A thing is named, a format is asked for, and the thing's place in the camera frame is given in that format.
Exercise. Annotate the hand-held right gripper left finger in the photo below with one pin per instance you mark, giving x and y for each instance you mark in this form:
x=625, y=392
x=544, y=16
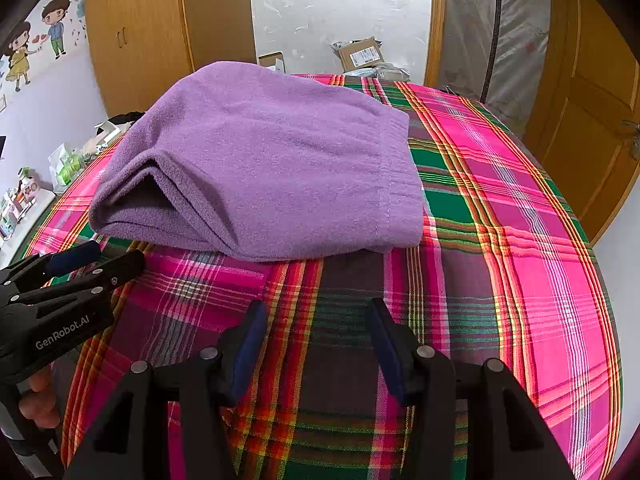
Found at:
x=247, y=347

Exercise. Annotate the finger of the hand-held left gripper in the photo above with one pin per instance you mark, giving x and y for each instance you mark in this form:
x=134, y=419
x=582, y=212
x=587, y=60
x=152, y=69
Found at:
x=100, y=272
x=75, y=255

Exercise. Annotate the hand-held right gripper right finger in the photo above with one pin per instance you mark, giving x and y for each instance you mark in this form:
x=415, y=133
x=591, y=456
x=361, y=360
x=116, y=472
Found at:
x=387, y=355

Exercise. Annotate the purple fleece pants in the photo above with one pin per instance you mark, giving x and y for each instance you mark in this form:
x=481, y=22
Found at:
x=280, y=160

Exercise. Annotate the person's left hand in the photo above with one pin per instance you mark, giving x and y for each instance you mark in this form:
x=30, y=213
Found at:
x=40, y=402

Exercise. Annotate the white cabinet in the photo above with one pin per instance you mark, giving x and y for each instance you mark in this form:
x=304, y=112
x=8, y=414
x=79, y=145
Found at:
x=40, y=200

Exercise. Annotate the group of small cosmetic boxes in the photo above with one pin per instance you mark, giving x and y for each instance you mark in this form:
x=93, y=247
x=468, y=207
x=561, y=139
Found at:
x=20, y=200

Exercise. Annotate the plastic bag of green packets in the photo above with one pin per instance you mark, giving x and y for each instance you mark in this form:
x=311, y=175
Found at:
x=67, y=167

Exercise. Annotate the black cloth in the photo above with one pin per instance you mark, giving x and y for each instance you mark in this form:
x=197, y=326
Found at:
x=125, y=118

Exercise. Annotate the pink green plaid blanket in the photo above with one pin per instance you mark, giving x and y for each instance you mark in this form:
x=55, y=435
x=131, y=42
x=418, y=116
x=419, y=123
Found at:
x=500, y=260

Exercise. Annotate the wooden wardrobe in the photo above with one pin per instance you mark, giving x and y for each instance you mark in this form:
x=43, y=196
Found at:
x=145, y=25

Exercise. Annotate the white cardboard box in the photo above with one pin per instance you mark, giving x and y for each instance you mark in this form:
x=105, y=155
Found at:
x=272, y=62

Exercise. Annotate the grey plastic parcel bag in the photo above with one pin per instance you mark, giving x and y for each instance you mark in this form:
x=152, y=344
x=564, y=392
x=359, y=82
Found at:
x=390, y=72

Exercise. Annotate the brown cardboard box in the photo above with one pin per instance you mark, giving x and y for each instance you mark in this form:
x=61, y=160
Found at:
x=360, y=54

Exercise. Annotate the wooden door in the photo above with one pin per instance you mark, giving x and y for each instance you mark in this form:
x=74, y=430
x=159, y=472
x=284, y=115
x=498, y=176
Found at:
x=585, y=110

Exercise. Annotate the clear plastic door curtain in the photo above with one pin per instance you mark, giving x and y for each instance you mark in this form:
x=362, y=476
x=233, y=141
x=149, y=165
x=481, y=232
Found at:
x=480, y=35

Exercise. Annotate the cartoon couple wall sticker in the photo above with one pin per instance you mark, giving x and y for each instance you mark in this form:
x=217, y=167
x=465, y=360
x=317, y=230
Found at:
x=35, y=40

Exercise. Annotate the wooden door frame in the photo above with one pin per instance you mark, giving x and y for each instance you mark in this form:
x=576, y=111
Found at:
x=436, y=20

